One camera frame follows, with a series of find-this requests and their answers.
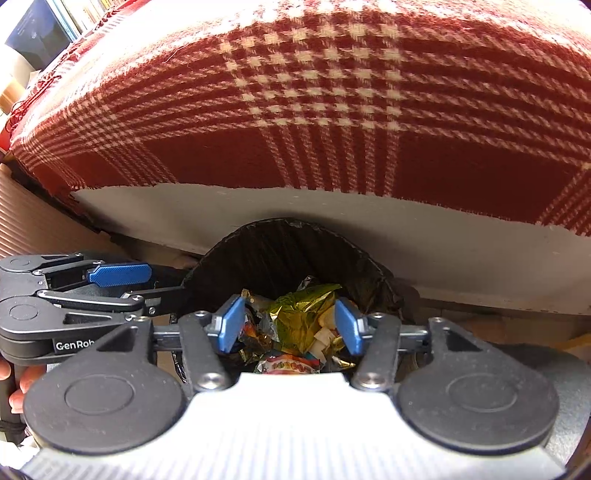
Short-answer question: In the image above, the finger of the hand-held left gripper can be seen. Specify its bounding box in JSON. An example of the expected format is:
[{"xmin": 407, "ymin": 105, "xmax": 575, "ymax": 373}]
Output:
[
  {"xmin": 0, "ymin": 251, "xmax": 153, "ymax": 292},
  {"xmin": 0, "ymin": 285, "xmax": 185, "ymax": 341}
]

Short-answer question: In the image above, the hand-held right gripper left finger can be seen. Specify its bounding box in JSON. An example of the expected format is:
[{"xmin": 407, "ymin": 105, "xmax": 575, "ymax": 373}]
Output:
[{"xmin": 92, "ymin": 295, "xmax": 245, "ymax": 393}]

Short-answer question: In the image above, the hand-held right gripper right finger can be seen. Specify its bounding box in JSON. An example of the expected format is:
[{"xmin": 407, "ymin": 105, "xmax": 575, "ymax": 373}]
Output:
[{"xmin": 335, "ymin": 298, "xmax": 502, "ymax": 393}]

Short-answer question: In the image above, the white wrapper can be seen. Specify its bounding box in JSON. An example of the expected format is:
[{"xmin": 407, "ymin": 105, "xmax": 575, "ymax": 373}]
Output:
[{"xmin": 311, "ymin": 309, "xmax": 345, "ymax": 359}]

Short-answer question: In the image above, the yellow foil wrapper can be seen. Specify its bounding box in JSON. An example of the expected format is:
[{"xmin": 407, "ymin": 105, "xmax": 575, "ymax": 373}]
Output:
[{"xmin": 267, "ymin": 282, "xmax": 343, "ymax": 355}]

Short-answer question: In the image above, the orange-red snack wrapper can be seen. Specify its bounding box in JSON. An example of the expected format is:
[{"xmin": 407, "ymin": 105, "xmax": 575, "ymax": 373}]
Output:
[{"xmin": 253, "ymin": 354, "xmax": 322, "ymax": 376}]

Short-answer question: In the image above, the black bin with liner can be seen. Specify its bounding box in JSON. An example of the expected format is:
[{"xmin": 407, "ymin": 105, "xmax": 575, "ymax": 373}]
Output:
[{"xmin": 173, "ymin": 218, "xmax": 419, "ymax": 376}]

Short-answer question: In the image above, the person's left hand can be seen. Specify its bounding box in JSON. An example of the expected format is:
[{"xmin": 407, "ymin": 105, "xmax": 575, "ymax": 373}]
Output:
[{"xmin": 0, "ymin": 357, "xmax": 44, "ymax": 415}]

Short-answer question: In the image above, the beige ribbed panel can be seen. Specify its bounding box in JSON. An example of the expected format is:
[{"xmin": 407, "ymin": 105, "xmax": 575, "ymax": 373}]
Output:
[{"xmin": 0, "ymin": 161, "xmax": 116, "ymax": 260}]

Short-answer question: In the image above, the red plaid blanket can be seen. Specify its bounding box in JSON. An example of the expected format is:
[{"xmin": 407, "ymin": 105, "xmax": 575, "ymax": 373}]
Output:
[{"xmin": 9, "ymin": 0, "xmax": 591, "ymax": 237}]

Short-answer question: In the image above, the row of thin pale books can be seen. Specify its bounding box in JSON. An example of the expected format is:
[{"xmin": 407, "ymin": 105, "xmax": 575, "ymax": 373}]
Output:
[{"xmin": 55, "ymin": 0, "xmax": 139, "ymax": 35}]

